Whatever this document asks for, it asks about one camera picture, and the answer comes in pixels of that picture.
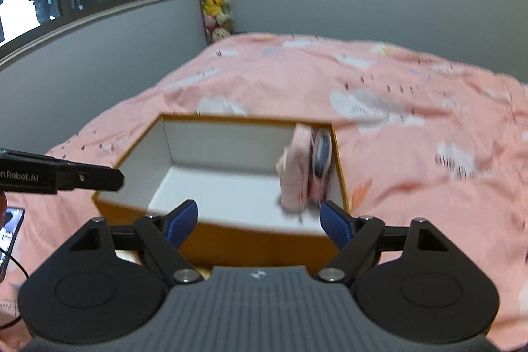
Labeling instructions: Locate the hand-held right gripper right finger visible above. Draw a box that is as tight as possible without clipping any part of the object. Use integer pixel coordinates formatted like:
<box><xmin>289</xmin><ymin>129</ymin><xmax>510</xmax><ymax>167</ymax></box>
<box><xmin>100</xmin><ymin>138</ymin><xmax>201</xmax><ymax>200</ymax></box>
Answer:
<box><xmin>314</xmin><ymin>200</ymin><xmax>450</xmax><ymax>287</ymax></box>

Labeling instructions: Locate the smartphone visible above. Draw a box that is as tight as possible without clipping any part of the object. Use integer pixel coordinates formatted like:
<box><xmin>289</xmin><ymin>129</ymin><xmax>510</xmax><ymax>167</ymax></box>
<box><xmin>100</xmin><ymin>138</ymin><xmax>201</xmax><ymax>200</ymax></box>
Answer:
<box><xmin>0</xmin><ymin>207</ymin><xmax>26</xmax><ymax>282</ymax></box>

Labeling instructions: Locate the orange cardboard box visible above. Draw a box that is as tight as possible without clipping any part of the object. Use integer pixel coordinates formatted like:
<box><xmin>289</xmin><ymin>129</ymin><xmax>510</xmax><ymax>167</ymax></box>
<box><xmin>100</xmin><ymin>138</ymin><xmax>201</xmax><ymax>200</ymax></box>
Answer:
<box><xmin>91</xmin><ymin>113</ymin><xmax>351</xmax><ymax>268</ymax></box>

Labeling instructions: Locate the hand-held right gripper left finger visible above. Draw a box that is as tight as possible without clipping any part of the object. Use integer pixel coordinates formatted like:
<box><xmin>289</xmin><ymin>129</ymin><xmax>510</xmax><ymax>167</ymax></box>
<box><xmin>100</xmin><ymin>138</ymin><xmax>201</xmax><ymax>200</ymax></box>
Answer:
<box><xmin>70</xmin><ymin>199</ymin><xmax>205</xmax><ymax>287</ymax></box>

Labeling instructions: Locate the black cable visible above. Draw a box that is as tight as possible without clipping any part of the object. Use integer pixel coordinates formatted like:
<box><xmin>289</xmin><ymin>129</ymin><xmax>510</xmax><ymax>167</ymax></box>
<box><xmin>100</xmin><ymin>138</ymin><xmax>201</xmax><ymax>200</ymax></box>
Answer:
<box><xmin>0</xmin><ymin>248</ymin><xmax>32</xmax><ymax>333</ymax></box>

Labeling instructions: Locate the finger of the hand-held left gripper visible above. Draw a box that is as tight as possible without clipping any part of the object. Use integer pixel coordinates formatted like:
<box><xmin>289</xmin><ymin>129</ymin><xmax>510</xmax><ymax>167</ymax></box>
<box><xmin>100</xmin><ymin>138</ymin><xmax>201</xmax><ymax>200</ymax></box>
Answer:
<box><xmin>56</xmin><ymin>161</ymin><xmax>125</xmax><ymax>193</ymax></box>

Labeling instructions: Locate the pink printed blanket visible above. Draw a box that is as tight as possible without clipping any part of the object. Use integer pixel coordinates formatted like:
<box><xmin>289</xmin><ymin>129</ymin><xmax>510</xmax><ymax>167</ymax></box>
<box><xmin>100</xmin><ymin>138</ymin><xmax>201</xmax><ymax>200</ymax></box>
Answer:
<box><xmin>0</xmin><ymin>31</ymin><xmax>528</xmax><ymax>352</ymax></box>

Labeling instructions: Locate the blue and pink case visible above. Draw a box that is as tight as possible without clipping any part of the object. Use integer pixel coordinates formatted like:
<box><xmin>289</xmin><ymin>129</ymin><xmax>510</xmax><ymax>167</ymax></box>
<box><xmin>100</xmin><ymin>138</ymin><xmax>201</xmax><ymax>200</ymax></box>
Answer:
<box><xmin>309</xmin><ymin>128</ymin><xmax>333</xmax><ymax>202</ymax></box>

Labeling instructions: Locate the pink satin pouch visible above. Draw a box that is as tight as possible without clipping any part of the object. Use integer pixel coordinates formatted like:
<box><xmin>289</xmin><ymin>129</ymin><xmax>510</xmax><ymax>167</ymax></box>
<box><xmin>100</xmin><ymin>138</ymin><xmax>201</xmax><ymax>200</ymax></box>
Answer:
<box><xmin>276</xmin><ymin>123</ymin><xmax>326</xmax><ymax>212</ymax></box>

